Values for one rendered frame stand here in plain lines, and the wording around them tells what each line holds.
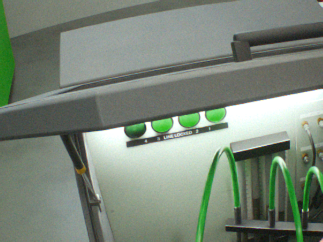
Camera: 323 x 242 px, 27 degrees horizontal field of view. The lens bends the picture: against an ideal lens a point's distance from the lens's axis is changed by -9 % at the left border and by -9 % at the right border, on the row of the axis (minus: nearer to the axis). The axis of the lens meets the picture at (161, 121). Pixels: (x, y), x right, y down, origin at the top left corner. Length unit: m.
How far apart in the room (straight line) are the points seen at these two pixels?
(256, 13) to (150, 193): 0.52
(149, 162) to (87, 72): 0.25
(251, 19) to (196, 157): 0.36
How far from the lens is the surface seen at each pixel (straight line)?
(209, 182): 1.35
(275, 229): 1.70
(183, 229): 1.82
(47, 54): 5.02
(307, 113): 1.68
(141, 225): 1.79
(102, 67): 1.61
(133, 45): 1.67
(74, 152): 1.31
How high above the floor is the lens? 2.29
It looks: 34 degrees down
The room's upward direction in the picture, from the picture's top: 10 degrees counter-clockwise
